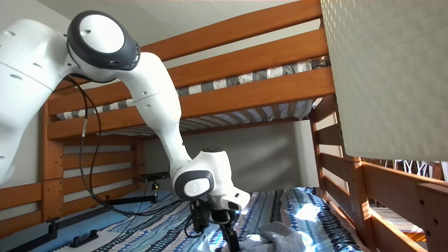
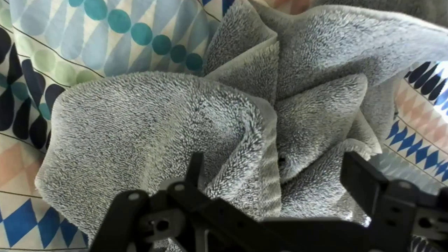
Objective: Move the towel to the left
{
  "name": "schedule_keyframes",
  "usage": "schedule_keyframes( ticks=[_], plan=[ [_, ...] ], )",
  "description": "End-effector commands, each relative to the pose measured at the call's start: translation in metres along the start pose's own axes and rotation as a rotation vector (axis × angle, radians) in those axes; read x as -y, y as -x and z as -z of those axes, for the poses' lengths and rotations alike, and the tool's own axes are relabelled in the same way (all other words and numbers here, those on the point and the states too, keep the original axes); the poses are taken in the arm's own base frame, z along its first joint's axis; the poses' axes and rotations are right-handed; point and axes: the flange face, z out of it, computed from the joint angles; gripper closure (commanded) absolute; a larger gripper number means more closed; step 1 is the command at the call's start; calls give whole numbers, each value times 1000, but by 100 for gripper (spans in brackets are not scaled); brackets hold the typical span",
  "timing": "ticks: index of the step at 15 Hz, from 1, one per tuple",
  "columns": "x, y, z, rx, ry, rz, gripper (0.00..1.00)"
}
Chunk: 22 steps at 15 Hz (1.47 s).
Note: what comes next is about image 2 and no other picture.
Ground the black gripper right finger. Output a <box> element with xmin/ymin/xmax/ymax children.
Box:
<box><xmin>339</xmin><ymin>150</ymin><xmax>448</xmax><ymax>252</ymax></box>

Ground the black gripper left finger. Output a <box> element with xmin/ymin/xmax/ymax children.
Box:
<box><xmin>89</xmin><ymin>151</ymin><xmax>212</xmax><ymax>252</ymax></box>

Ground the grey terry towel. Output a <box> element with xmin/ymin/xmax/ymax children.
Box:
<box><xmin>34</xmin><ymin>0</ymin><xmax>448</xmax><ymax>243</ymax></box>

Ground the blue geometric patterned bedspread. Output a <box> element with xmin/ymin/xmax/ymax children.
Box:
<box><xmin>0</xmin><ymin>0</ymin><xmax>448</xmax><ymax>252</ymax></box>

